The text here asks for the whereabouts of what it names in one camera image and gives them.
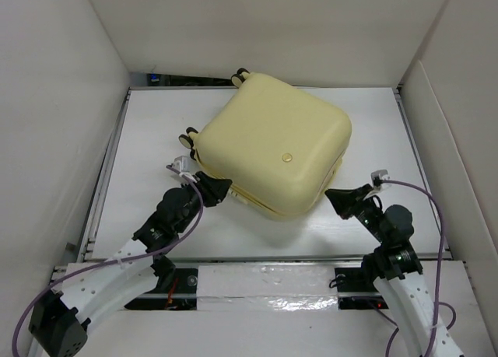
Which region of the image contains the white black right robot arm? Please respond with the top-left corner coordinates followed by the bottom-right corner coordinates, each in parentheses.
top-left (324, 184), bottom-right (464, 356)

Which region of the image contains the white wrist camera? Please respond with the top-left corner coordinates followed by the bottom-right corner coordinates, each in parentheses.
top-left (368, 170), bottom-right (391, 197)
top-left (167, 156), bottom-right (195, 181)

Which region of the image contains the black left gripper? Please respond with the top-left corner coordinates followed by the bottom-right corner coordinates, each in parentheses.
top-left (174, 171), bottom-right (229, 233)

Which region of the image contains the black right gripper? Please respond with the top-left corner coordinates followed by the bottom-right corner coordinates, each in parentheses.
top-left (323, 183), bottom-right (388, 243)

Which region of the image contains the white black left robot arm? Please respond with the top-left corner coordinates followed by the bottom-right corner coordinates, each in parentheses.
top-left (29, 171), bottom-right (232, 356)

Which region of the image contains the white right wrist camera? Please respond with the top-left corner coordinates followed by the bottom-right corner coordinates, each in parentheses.
top-left (368, 170), bottom-right (391, 197)

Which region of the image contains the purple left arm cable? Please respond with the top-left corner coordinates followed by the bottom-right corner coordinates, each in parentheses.
top-left (11, 166), bottom-right (205, 356)

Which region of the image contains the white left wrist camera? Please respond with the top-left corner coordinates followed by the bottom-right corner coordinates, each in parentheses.
top-left (167, 156), bottom-right (195, 181)

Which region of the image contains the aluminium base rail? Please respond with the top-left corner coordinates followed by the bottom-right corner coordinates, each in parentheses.
top-left (46, 255), bottom-right (468, 311)

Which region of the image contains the yellow hard-shell suitcase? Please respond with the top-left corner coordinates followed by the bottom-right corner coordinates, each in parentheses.
top-left (179, 68), bottom-right (352, 219)

